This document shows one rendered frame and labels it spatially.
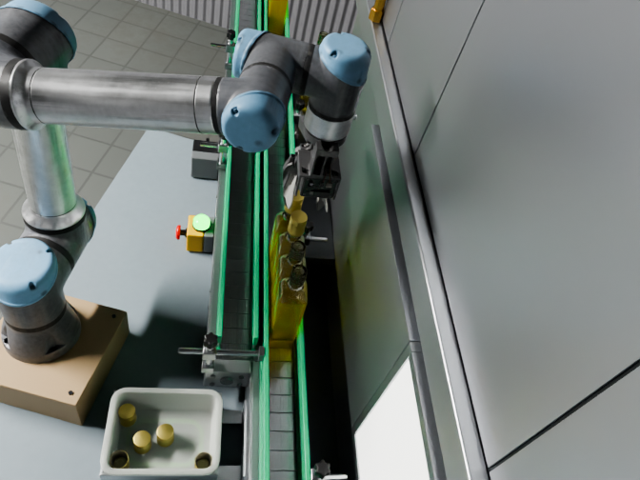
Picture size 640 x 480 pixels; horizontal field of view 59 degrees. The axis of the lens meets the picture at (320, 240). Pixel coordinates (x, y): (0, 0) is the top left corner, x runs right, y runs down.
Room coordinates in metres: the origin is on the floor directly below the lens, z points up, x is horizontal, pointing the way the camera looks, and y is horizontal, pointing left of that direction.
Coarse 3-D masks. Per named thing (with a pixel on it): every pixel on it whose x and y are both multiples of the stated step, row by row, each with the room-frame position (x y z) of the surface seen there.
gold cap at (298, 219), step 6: (294, 210) 0.76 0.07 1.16; (300, 210) 0.76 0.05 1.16; (294, 216) 0.74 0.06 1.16; (300, 216) 0.75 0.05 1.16; (306, 216) 0.75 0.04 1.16; (294, 222) 0.73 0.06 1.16; (300, 222) 0.74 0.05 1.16; (306, 222) 0.74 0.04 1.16; (288, 228) 0.74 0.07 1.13; (294, 228) 0.73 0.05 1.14; (300, 228) 0.73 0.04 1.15; (294, 234) 0.73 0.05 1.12; (300, 234) 0.74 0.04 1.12
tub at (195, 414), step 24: (144, 408) 0.44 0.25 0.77; (168, 408) 0.45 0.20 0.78; (192, 408) 0.47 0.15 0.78; (216, 408) 0.46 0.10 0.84; (120, 432) 0.37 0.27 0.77; (192, 432) 0.42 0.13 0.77; (216, 432) 0.41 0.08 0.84; (144, 456) 0.34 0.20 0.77; (168, 456) 0.36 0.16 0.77; (192, 456) 0.37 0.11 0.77; (216, 456) 0.36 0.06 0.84
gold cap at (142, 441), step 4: (136, 432) 0.37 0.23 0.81; (140, 432) 0.37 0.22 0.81; (144, 432) 0.37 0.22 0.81; (148, 432) 0.38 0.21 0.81; (136, 436) 0.36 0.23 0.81; (140, 436) 0.36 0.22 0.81; (144, 436) 0.37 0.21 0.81; (148, 436) 0.37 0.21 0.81; (136, 440) 0.36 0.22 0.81; (140, 440) 0.36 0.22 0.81; (144, 440) 0.36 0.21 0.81; (148, 440) 0.36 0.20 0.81; (136, 444) 0.35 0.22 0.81; (140, 444) 0.35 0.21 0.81; (144, 444) 0.35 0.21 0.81; (148, 444) 0.36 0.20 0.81; (136, 448) 0.35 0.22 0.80; (140, 448) 0.35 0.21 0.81; (144, 448) 0.35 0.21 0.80; (148, 448) 0.36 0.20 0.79; (136, 452) 0.35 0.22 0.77; (140, 452) 0.35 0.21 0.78; (144, 452) 0.35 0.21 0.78
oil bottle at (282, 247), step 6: (282, 234) 0.75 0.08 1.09; (282, 240) 0.74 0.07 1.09; (300, 240) 0.75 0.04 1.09; (276, 246) 0.75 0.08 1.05; (282, 246) 0.73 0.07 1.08; (288, 246) 0.73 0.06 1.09; (276, 252) 0.74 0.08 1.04; (282, 252) 0.72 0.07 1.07; (288, 252) 0.72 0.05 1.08; (276, 258) 0.72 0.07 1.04; (276, 264) 0.72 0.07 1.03; (270, 270) 0.75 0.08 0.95; (270, 276) 0.74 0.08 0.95; (270, 282) 0.72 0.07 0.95; (270, 288) 0.72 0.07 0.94
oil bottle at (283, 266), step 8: (280, 256) 0.70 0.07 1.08; (288, 256) 0.70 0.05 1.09; (280, 264) 0.68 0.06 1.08; (288, 264) 0.68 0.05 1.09; (304, 264) 0.70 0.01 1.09; (280, 272) 0.67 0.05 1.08; (288, 272) 0.67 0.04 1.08; (272, 288) 0.69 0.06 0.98; (272, 296) 0.67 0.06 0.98; (272, 304) 0.66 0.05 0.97
